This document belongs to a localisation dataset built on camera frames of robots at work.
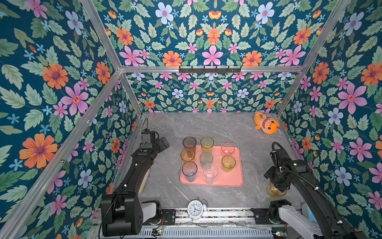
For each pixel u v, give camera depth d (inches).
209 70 36.6
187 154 36.0
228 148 37.5
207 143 33.9
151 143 25.8
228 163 35.4
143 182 21.7
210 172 31.7
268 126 39.9
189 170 32.4
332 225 15.4
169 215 29.0
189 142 36.3
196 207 29.0
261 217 28.9
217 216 29.5
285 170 21.1
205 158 35.5
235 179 33.6
